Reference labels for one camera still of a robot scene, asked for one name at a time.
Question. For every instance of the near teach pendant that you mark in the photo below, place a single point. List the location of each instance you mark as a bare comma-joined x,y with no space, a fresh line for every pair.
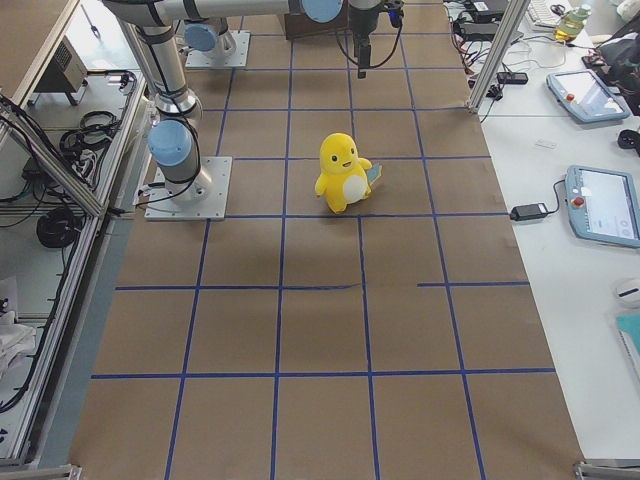
602,205

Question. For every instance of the aluminium frame post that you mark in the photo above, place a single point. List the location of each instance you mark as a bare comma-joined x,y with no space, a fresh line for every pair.
511,20

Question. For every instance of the yellow liquid bottle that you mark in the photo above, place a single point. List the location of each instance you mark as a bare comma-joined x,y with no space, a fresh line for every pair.
572,23

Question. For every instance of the yellow plush dinosaur toy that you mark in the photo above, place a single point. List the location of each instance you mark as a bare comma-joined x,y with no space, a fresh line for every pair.
345,178

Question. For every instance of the grey control box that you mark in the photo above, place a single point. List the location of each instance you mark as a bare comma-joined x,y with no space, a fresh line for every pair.
65,74

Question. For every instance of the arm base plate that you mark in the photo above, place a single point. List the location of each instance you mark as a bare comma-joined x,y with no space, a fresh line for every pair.
198,61
205,199

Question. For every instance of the teach pendant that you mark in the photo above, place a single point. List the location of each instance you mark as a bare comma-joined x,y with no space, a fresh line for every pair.
602,205
586,97

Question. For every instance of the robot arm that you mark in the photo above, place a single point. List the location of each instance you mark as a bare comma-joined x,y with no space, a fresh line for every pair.
173,142
210,36

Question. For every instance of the far teach pendant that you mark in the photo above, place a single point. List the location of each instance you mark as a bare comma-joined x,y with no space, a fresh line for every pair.
586,97

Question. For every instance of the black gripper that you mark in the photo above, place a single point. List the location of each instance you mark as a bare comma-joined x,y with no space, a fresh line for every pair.
361,21

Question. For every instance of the dark wooden drawer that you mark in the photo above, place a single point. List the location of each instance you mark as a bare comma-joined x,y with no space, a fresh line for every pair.
300,26

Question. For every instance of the black power adapter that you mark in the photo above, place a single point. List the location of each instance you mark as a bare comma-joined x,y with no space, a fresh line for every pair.
527,212

